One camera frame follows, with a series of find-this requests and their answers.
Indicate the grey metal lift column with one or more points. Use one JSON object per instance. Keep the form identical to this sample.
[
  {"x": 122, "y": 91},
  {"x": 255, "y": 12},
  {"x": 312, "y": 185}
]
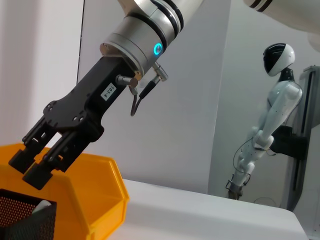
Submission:
[{"x": 307, "y": 105}]

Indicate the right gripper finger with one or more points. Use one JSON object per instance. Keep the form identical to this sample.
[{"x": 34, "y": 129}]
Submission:
[
  {"x": 25, "y": 160},
  {"x": 38, "y": 176}
]

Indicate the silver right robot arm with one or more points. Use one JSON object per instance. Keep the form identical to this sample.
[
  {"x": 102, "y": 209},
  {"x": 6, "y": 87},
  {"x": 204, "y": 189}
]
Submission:
[{"x": 150, "y": 30}]

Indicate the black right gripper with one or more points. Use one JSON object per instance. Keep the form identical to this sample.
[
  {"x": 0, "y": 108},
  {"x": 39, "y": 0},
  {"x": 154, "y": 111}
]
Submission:
[{"x": 85, "y": 105}]

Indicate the black mounting bracket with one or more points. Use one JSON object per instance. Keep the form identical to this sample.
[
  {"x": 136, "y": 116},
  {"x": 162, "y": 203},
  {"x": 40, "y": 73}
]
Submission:
[{"x": 292, "y": 145}]

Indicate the yellow plastic bin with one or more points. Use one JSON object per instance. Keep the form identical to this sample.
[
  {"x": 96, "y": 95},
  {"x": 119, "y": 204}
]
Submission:
[{"x": 95, "y": 190}]

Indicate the black mesh pen holder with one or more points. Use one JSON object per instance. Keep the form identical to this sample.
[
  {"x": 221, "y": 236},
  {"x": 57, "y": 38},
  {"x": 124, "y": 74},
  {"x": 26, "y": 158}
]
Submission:
[{"x": 37, "y": 225}]

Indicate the white humanoid robot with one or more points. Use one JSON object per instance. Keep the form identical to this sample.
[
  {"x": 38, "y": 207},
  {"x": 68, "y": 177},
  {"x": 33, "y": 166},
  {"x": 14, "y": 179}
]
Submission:
[{"x": 280, "y": 100}]

